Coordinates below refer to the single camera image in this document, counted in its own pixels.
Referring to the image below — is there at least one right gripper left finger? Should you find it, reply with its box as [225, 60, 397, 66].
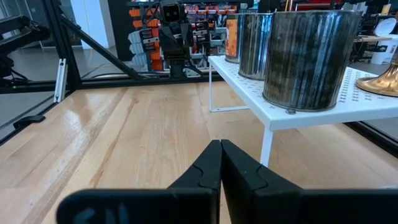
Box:
[55, 139, 223, 224]

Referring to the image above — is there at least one black diagonal frame brace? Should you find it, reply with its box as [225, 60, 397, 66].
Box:
[59, 14, 142, 81]

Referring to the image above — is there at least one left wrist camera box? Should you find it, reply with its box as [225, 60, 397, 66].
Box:
[160, 0, 187, 24]

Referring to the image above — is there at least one orange glass candle jar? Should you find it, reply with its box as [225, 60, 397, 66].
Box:
[224, 13, 242, 64]

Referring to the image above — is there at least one tall gold candlestick holder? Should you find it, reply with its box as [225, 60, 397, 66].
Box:
[356, 55, 398, 98]

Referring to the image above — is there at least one white waste bin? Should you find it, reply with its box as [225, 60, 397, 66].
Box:
[370, 17, 398, 65]

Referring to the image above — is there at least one black table clip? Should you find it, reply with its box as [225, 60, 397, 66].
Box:
[12, 114, 46, 130]

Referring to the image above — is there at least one black frame base rail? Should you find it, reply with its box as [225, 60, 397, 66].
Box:
[0, 74, 224, 95]

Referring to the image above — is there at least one black frame side rail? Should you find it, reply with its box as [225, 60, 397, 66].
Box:
[343, 120, 398, 158]

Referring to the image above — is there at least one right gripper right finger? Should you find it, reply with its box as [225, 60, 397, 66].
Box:
[221, 139, 398, 224]

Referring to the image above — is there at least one white perforated shelf riser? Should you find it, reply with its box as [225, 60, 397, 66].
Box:
[207, 55, 398, 167]

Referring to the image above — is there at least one storage rack with orange bins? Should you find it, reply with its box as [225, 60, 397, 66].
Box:
[127, 0, 240, 73]

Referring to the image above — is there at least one aluminium bracket strip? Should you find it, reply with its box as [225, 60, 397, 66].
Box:
[53, 58, 68, 103]

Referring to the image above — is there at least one wooden desk top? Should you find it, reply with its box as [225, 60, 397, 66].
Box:
[354, 35, 393, 44]

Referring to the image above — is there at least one black frame post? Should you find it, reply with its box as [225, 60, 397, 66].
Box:
[42, 0, 82, 90]

